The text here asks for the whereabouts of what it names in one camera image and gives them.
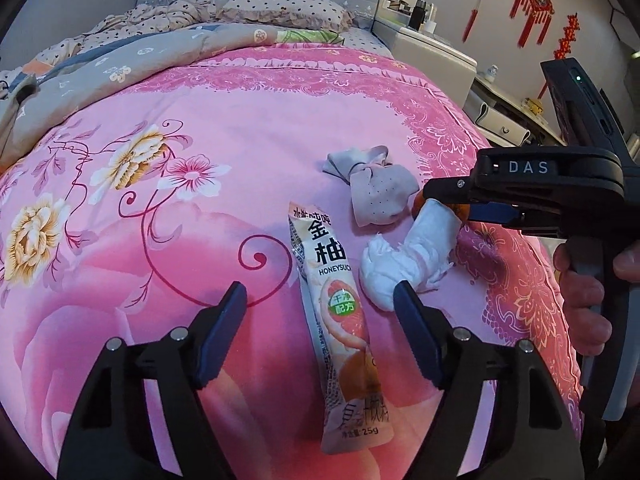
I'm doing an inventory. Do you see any black thermos bottle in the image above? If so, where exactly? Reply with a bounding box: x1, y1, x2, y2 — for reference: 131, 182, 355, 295
408, 0, 426, 32

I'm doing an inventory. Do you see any grey knotted sock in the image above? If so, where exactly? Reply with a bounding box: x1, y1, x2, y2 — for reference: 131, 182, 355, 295
322, 145, 419, 228

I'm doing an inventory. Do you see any right hand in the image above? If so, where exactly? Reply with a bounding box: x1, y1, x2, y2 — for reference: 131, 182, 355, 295
553, 244, 613, 356

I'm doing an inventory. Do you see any centre red knot hanging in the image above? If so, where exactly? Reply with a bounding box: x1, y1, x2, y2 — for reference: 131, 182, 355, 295
509, 0, 554, 49

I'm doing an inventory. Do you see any yellow pot ornament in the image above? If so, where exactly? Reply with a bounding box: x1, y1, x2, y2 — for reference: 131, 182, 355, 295
522, 98, 544, 116

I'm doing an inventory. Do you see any orange peel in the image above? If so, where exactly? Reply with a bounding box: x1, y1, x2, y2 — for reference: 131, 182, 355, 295
411, 190, 472, 224

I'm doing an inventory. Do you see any white coffee table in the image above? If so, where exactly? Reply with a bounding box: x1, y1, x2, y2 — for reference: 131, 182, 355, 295
463, 75, 565, 148

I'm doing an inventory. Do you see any polka dot duvet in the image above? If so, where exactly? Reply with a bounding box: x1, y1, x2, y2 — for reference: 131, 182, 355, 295
1, 0, 217, 93

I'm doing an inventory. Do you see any pomelo snack wrapper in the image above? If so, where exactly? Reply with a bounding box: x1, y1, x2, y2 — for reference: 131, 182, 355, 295
288, 203, 394, 454

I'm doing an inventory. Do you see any pink floral bedspread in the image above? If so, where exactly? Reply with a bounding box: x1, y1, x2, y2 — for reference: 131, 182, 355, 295
0, 42, 586, 478

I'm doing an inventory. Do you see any white tissue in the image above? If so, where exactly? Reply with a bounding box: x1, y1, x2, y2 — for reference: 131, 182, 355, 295
359, 198, 462, 312

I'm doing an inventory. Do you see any right red knot hanging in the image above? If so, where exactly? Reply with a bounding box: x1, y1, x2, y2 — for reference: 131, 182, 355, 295
536, 12, 583, 100

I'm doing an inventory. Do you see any small white bottle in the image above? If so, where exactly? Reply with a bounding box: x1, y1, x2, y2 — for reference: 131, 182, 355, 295
484, 64, 499, 84

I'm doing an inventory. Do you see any polka dot pillow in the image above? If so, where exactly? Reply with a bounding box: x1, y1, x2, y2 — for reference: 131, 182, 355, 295
217, 0, 354, 32

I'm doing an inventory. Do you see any white bedside cabinet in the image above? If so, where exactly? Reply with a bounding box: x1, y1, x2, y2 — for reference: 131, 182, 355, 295
372, 0, 477, 106

